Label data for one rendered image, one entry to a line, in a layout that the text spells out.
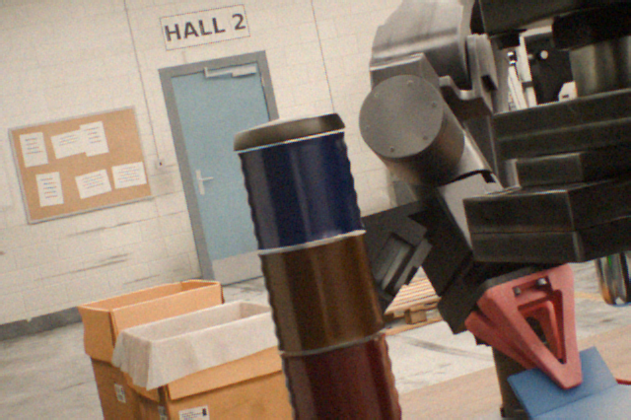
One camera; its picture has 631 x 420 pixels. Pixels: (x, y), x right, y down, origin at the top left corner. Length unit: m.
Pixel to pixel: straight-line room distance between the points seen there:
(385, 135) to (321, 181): 0.37
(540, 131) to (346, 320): 0.28
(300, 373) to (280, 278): 0.03
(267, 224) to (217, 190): 11.35
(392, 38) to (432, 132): 0.14
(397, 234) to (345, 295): 0.39
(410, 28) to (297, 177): 0.51
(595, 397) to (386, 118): 0.22
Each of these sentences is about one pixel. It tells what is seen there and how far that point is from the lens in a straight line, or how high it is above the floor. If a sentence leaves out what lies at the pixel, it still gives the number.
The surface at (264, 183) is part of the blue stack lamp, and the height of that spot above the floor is 1.18.
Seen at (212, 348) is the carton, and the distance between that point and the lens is 4.13.
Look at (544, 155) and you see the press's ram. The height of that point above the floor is 1.16.
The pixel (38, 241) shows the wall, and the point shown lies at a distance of 11.45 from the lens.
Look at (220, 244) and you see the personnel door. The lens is 11.75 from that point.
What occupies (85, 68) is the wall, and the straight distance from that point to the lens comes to 11.60.
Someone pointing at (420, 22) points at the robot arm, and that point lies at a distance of 0.89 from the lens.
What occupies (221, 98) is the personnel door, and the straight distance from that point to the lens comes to 11.82.
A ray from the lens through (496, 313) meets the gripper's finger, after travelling 0.79.
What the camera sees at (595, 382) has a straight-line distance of 0.81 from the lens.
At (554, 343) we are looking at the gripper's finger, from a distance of 0.82.
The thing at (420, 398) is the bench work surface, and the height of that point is 0.90.
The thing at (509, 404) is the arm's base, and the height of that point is 0.92.
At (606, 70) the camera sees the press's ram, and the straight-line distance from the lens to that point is 0.65.
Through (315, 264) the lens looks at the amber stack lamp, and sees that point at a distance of 0.39.
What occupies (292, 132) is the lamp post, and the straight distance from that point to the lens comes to 0.39.
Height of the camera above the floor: 1.19
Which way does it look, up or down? 3 degrees down
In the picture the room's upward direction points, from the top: 12 degrees counter-clockwise
